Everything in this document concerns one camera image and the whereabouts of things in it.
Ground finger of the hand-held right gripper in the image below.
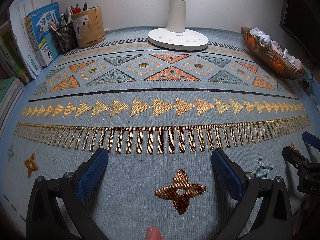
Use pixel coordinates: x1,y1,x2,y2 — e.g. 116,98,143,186
282,146,316,171
302,131,320,153

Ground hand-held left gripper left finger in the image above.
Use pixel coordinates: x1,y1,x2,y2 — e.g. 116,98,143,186
26,147,109,240

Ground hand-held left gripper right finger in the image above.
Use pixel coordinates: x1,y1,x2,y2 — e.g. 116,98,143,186
211,148,293,240

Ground large pink white green plush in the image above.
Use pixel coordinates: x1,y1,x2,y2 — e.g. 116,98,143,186
287,54,303,69

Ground amber ribbed glass bowl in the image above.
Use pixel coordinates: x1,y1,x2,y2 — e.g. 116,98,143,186
241,26,307,80

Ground person's right hand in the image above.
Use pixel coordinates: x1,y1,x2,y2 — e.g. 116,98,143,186
301,194,313,212

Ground person's left hand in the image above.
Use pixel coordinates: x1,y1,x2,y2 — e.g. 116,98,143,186
146,226,163,240

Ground blue patterned woven mat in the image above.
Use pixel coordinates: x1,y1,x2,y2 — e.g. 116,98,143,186
0,26,313,240

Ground flat stack of teal books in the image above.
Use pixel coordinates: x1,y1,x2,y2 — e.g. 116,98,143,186
0,76,25,130

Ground black monitor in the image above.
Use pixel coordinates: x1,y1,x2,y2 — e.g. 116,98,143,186
279,0,320,55

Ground black mesh pen holder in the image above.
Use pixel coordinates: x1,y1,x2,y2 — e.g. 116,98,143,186
54,21,79,54

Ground upright green books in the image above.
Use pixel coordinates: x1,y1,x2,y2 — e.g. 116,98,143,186
0,21,33,85

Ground white desk lamp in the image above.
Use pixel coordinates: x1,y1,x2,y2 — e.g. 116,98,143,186
147,0,209,50

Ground blue illustrated workbook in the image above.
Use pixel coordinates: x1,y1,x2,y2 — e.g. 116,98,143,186
24,1,60,68

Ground bunch of silver pens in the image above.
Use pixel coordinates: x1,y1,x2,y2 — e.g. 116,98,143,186
47,12,73,32

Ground bunch of red and dark pens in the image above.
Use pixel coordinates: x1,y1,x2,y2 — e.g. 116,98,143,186
66,2,89,15

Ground white paper booklets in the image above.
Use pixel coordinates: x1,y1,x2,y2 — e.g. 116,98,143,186
9,0,52,78

